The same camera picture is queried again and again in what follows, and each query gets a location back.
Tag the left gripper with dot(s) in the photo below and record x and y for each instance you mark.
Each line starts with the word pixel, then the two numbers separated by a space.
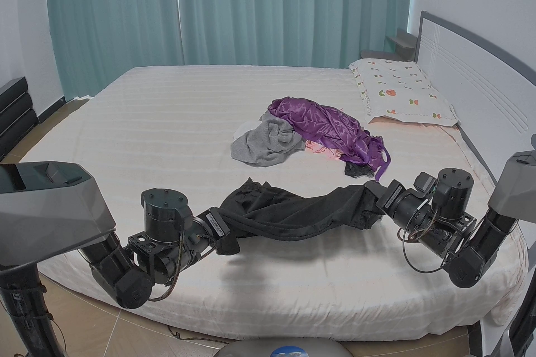
pixel 211 227

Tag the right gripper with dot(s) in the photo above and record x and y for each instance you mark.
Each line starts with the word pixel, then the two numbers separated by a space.
pixel 404 207

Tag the black T-shirt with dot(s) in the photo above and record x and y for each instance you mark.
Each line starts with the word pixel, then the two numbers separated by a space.
pixel 289 217

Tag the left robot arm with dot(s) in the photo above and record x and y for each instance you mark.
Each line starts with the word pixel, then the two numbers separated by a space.
pixel 50 213

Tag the bed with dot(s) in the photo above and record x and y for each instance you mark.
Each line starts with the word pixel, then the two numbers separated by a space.
pixel 167 137

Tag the small black garment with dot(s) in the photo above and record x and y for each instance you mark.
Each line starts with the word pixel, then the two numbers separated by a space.
pixel 358 171

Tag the grey garment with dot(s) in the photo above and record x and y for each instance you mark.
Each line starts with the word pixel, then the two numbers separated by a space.
pixel 268 144

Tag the pink garment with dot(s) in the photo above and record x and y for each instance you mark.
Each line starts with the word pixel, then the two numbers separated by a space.
pixel 320 149

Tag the white garment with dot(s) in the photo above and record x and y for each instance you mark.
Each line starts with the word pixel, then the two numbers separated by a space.
pixel 247 128

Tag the purple satin garment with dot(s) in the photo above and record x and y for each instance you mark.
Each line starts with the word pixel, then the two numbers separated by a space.
pixel 322 125

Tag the white printed pillow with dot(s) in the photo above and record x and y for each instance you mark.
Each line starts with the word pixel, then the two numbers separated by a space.
pixel 402 89

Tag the grey bedside table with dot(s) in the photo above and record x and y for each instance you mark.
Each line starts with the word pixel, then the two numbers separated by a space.
pixel 402 43

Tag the black chest of drawers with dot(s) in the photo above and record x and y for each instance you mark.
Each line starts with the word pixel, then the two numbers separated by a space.
pixel 14 112

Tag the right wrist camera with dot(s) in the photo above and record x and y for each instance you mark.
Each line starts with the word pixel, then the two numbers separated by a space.
pixel 425 184

